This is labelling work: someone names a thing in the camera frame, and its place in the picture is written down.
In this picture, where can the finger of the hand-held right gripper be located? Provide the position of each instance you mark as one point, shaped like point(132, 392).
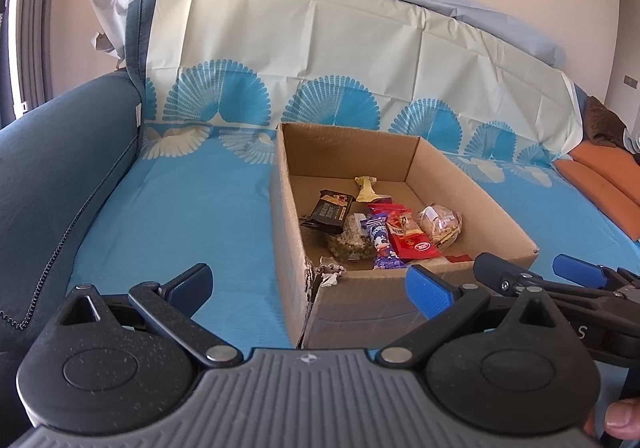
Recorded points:
point(495, 270)
point(575, 268)

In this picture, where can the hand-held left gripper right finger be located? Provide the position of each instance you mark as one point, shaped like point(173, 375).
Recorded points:
point(427, 290)

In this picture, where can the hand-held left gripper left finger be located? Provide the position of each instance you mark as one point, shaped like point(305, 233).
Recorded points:
point(192, 285)

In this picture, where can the small red snack bar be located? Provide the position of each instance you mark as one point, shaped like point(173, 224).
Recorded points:
point(457, 258)

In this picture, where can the large red snack packet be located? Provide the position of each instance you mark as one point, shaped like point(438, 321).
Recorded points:
point(412, 243)

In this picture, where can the clear cracker packet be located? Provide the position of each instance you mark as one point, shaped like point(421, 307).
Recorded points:
point(440, 224)

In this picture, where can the purple snack packet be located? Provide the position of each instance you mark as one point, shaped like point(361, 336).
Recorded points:
point(381, 240)

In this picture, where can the yellow-green nut packet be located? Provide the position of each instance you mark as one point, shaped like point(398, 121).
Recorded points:
point(350, 243)

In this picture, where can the long gold snack bar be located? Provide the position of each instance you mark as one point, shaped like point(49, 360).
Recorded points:
point(367, 188)

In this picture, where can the dark chocolate packet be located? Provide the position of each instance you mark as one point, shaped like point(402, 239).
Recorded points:
point(330, 213)

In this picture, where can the cardboard box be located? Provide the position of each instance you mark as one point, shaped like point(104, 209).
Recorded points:
point(345, 150)

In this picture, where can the person's right hand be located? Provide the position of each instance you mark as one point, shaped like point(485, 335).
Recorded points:
point(622, 420)

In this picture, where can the orange cushion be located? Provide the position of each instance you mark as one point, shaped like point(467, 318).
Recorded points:
point(595, 198)
point(610, 167)

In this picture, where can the blue fan-patterned sheet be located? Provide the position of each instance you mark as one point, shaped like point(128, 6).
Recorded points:
point(200, 208)

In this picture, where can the pile of clothes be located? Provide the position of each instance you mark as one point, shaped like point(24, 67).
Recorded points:
point(632, 142)

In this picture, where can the brown cushion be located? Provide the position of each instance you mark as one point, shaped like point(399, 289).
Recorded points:
point(602, 122)

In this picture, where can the grey window curtain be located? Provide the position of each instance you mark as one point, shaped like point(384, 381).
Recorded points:
point(30, 27)

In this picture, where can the wall light switch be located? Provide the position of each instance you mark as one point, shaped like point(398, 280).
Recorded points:
point(631, 81)

